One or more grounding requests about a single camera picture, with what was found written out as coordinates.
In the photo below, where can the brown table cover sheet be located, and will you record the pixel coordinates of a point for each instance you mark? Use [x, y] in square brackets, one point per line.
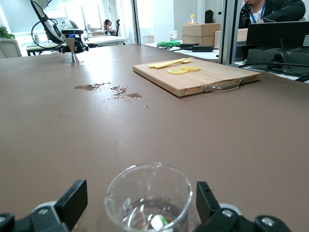
[169, 133]

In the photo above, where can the green cloth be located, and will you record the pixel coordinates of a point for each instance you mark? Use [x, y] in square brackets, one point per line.
[169, 44]

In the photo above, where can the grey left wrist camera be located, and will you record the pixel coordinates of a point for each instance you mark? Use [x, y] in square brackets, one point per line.
[72, 31]

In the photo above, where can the lemon slice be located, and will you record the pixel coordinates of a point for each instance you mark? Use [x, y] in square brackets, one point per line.
[178, 71]
[192, 68]

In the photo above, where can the black power adapter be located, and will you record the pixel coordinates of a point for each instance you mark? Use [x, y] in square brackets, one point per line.
[202, 48]

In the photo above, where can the yellow plastic fork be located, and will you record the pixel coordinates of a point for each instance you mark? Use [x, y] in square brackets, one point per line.
[169, 64]

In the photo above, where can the steel double cone jigger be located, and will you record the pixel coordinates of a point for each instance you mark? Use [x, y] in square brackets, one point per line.
[73, 50]

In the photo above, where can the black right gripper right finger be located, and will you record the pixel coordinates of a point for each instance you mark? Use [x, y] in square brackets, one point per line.
[205, 205]

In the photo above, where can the white waste bin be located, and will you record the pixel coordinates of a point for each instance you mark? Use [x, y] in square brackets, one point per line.
[148, 39]

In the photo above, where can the spilled liquid puddle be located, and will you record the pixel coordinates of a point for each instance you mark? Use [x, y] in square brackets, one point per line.
[130, 94]
[89, 86]

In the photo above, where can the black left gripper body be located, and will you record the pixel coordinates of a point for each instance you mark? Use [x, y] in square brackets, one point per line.
[81, 43]

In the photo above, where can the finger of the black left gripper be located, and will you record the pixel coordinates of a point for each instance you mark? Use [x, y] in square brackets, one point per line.
[63, 50]
[83, 49]

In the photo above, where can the black equipment box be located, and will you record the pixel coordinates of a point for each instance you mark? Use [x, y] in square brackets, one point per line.
[263, 58]

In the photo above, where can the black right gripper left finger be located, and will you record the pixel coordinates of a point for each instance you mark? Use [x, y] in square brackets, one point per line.
[72, 200]

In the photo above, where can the white chair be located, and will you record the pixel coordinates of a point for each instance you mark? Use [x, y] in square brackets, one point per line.
[9, 48]

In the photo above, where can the white paper cup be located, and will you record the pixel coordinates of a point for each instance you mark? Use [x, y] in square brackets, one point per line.
[173, 35]

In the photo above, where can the orange drink bottle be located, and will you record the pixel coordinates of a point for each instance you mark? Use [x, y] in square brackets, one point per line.
[192, 21]

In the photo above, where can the clear glass measuring cup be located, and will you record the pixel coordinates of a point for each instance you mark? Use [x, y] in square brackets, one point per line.
[149, 205]

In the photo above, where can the person in dark jacket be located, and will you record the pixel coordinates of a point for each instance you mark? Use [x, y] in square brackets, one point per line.
[285, 9]

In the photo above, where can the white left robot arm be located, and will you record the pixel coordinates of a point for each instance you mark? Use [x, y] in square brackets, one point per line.
[54, 29]

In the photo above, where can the aluminium frame post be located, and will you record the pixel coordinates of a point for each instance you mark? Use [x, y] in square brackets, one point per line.
[228, 31]

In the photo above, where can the green potted plant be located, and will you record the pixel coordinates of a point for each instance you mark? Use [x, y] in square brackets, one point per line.
[6, 32]

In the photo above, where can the wooden cutting board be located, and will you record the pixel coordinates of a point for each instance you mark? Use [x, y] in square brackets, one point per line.
[207, 77]

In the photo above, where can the seated person white shirt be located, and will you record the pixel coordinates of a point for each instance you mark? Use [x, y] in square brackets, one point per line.
[110, 27]

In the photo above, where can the white office desk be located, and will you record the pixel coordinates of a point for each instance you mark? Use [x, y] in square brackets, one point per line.
[106, 39]

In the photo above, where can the black monitor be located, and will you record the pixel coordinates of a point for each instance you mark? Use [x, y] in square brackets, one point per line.
[275, 33]

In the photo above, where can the black office chair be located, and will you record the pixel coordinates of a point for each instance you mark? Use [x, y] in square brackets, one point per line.
[118, 27]

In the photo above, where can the cardboard box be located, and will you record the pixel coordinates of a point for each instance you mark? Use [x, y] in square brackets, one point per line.
[217, 38]
[201, 30]
[198, 40]

